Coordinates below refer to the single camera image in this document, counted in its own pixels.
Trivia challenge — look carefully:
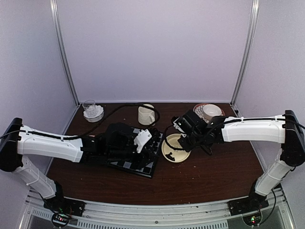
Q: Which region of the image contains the cream bowl of black pieces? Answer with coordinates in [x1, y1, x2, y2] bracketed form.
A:
[161, 134, 191, 163]

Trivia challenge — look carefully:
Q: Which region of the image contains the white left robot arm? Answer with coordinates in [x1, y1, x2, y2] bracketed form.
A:
[0, 118, 159, 212]

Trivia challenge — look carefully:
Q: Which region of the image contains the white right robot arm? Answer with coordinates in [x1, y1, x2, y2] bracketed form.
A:
[173, 110, 305, 211]

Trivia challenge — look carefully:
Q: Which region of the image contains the black and white chessboard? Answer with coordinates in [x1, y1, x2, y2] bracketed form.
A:
[107, 127, 164, 178]

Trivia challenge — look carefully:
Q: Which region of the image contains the floral patterned saucer plate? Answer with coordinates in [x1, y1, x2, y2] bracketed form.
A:
[193, 104, 224, 117]

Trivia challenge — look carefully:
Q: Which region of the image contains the white ceramic cup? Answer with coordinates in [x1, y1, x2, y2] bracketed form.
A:
[203, 104, 222, 119]

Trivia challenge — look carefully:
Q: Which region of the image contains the white ribbed ceramic mug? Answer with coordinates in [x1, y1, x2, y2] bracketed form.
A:
[138, 106, 155, 125]

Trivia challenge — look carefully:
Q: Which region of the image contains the clear glass cup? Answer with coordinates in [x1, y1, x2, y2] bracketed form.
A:
[82, 100, 96, 114]

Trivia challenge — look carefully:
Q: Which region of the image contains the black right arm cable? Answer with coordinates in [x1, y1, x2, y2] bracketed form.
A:
[163, 124, 213, 156]

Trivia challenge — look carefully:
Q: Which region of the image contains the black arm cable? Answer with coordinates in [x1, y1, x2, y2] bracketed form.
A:
[163, 124, 213, 156]
[0, 103, 161, 144]

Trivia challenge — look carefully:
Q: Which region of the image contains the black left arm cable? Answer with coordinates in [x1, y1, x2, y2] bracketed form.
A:
[0, 103, 161, 144]

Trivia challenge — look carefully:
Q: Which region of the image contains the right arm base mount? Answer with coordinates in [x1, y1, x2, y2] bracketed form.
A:
[227, 197, 269, 227]

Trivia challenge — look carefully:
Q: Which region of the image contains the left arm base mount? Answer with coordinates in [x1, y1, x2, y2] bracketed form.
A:
[42, 198, 85, 228]

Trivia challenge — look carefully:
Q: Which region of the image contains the aluminium front rail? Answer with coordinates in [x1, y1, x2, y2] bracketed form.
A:
[19, 183, 298, 229]

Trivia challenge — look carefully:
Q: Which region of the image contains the aluminium frame post right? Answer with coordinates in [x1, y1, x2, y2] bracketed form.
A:
[230, 0, 260, 107]

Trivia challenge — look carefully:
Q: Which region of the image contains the aluminium frame post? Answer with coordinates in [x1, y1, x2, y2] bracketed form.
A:
[50, 0, 80, 106]
[230, 0, 260, 107]

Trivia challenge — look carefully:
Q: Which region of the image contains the aluminium frame post left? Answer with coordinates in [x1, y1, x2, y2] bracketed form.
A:
[50, 0, 80, 106]

